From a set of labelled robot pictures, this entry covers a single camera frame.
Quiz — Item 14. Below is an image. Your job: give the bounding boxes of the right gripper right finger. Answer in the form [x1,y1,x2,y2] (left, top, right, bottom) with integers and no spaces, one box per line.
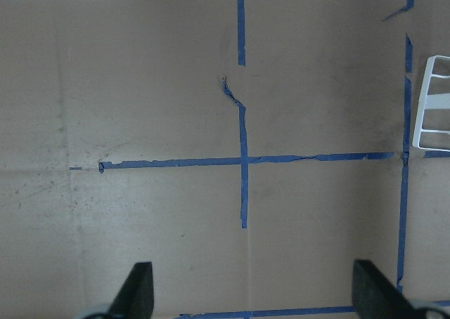
[352,259,450,319]

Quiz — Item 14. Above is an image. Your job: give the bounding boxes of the white wire cup rack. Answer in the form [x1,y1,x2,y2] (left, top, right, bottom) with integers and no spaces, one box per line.
[412,55,449,153]

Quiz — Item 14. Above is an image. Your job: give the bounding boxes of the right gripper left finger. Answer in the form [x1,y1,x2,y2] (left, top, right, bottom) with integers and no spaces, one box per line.
[77,261,155,319]

